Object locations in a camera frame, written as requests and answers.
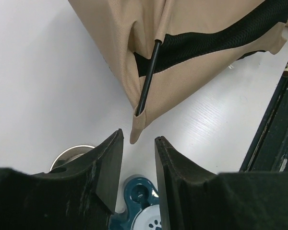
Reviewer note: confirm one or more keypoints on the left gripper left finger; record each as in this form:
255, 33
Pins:
79, 195

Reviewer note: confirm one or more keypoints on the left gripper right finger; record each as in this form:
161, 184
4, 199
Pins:
193, 198

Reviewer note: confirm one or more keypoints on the beige pet tent fabric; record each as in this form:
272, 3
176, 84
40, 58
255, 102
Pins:
200, 39

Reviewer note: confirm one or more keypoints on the steel pet bowl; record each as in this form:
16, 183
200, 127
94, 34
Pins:
70, 154

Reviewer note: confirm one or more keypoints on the teal double bowl stand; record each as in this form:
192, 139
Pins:
142, 207

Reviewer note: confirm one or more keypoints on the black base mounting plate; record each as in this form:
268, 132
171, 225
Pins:
269, 148

